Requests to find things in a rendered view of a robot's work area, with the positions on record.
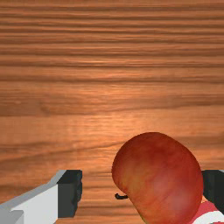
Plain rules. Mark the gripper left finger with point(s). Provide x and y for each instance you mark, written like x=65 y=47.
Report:
x=52 y=198

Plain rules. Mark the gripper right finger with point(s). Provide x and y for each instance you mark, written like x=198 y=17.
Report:
x=215 y=189

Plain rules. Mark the red apple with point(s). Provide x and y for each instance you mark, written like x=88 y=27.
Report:
x=159 y=178

